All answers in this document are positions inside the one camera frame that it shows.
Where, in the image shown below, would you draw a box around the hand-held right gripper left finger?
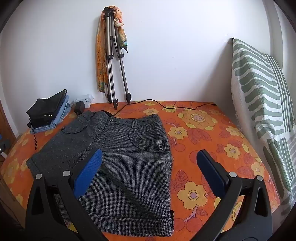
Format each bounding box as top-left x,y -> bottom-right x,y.
25,149 -> 109,241

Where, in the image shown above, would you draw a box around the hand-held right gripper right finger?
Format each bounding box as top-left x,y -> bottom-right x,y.
192,149 -> 273,241

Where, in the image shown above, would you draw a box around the grey houndstooth pants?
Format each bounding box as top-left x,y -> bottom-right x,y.
26,110 -> 174,237

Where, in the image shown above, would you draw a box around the orange floral bedsheet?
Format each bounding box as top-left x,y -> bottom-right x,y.
0,100 -> 281,241

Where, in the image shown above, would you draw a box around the black power adapter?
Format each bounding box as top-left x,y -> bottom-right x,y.
74,102 -> 85,115

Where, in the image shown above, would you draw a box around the folded blue jeans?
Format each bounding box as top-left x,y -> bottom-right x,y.
31,95 -> 73,133

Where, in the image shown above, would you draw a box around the white power strip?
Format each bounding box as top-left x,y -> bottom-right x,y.
73,94 -> 94,109

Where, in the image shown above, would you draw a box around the black folded garment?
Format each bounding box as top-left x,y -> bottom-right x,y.
26,89 -> 68,128

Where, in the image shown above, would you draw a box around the green striped white cushion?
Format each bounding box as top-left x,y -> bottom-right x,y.
231,38 -> 296,216

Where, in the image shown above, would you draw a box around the brown wooden furniture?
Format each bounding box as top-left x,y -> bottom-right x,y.
0,100 -> 16,144

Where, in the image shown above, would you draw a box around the orange floral scarf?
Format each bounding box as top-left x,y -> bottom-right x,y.
95,5 -> 129,93

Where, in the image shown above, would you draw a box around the red black braided cord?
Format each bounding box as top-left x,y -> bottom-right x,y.
30,128 -> 38,151

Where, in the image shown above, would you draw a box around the black power cable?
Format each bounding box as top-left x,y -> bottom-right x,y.
109,99 -> 218,117

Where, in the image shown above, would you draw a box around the silver camera tripod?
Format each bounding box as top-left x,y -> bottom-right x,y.
102,7 -> 132,110

